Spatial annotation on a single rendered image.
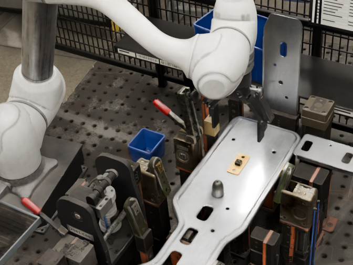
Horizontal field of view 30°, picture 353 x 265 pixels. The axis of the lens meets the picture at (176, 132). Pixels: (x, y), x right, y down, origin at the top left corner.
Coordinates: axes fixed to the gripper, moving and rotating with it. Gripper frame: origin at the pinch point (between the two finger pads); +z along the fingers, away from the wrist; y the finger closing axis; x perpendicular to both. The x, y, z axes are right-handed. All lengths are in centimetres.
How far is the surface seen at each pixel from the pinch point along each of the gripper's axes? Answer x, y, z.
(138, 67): 55, -72, 37
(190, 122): -1.9, -13.8, 1.3
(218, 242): -27.8, 7.8, 13.2
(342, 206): 24, 25, 43
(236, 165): -1.2, 0.0, 13.0
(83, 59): 134, -174, 114
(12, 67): 109, -211, 114
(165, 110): -0.7, -22.4, 0.5
